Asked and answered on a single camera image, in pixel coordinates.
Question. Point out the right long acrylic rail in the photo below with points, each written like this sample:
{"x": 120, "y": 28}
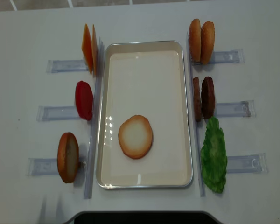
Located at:
{"x": 196, "y": 131}

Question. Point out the bottom bun acrylic holder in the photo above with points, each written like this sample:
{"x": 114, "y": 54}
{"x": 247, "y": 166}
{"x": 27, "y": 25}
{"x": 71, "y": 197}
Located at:
{"x": 41, "y": 166}

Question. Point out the inner top bun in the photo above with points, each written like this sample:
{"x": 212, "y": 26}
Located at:
{"x": 195, "y": 40}

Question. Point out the outer dark meat patty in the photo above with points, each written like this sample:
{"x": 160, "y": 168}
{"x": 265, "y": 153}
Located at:
{"x": 208, "y": 98}

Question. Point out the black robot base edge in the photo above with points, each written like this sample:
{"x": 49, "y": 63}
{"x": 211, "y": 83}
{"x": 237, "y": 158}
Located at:
{"x": 145, "y": 218}

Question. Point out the remaining bottom bun slice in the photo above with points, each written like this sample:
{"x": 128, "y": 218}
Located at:
{"x": 68, "y": 157}

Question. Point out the long acrylic rail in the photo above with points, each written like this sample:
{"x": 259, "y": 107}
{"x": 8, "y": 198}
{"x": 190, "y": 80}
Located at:
{"x": 196, "y": 131}
{"x": 94, "y": 123}

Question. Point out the inner brown meat patty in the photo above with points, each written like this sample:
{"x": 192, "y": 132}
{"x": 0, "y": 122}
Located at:
{"x": 197, "y": 100}

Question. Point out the lettuce acrylic holder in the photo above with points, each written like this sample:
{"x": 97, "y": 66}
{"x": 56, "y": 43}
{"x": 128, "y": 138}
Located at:
{"x": 255, "y": 163}

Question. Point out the cheese acrylic holder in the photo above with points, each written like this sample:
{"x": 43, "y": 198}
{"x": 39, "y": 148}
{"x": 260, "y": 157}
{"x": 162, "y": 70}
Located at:
{"x": 55, "y": 66}

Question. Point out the green lettuce leaf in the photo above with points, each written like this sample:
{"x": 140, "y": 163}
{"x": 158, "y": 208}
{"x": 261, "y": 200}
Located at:
{"x": 213, "y": 157}

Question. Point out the outer orange cheese slice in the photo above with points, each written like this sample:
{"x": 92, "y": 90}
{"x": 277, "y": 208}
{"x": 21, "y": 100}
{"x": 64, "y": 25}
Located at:
{"x": 87, "y": 48}

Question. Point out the red tomato slice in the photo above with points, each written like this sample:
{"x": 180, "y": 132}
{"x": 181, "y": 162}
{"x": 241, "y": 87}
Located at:
{"x": 84, "y": 100}

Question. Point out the top bun acrylic holder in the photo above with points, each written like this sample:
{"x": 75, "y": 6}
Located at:
{"x": 232, "y": 56}

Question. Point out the patty acrylic holder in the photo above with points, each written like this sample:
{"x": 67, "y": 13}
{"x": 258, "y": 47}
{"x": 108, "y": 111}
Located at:
{"x": 237, "y": 109}

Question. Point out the bun acrylic holder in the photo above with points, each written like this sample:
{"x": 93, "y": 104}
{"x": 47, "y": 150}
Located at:
{"x": 232, "y": 56}
{"x": 41, "y": 166}

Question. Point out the outer top bun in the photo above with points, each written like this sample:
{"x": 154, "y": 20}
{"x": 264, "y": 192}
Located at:
{"x": 207, "y": 41}

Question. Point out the left long acrylic rail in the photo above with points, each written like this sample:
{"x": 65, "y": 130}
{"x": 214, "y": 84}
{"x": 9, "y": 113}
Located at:
{"x": 94, "y": 123}

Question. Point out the white rectangular metal tray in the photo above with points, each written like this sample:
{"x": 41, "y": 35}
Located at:
{"x": 147, "y": 79}

